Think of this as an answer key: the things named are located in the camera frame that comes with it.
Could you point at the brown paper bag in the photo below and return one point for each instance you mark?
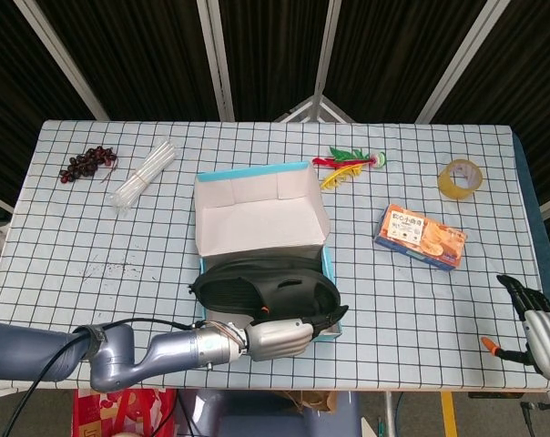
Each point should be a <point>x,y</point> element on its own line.
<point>313,400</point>

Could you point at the light blue shoe box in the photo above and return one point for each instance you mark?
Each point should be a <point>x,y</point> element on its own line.
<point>257,223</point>

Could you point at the red patterned bag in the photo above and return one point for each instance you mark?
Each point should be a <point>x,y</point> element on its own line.
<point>120,414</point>

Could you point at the white triangular frame foot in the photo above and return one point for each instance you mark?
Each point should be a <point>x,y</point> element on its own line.
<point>313,107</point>

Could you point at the black rubber slipper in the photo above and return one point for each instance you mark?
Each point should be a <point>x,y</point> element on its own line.
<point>229,296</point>
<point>275,260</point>

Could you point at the yellow packing tape roll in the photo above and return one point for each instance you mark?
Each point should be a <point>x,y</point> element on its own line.
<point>448,184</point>

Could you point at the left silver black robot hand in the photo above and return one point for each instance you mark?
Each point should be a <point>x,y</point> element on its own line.
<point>279,341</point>

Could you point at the black pleated curtain panel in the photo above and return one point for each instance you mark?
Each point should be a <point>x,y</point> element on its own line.
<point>530,91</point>
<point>393,54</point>
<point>129,54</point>
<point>270,45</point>
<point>11,91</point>

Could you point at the colourful feather shuttlecock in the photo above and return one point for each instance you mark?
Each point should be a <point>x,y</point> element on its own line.
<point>343,159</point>

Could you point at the white screen frame post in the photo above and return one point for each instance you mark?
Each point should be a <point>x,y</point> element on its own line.
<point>215,59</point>
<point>462,59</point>
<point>328,59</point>
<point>62,59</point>

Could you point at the metal table leg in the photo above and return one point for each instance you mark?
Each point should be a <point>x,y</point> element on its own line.
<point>388,414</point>

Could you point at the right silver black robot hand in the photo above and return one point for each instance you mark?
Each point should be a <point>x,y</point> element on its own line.
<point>548,341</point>

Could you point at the left blue silver robot arm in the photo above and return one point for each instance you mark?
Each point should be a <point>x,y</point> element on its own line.
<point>175,348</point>

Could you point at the dark red grape bunch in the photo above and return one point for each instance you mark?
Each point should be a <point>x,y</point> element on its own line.
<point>86,161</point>

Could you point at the grey blue chair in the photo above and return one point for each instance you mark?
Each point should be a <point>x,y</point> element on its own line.
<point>257,419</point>

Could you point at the clear plastic straw bundle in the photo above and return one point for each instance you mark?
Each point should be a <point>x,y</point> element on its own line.
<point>143,175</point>

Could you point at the orange blue biscuit box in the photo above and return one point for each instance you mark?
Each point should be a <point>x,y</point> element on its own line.
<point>420,236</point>

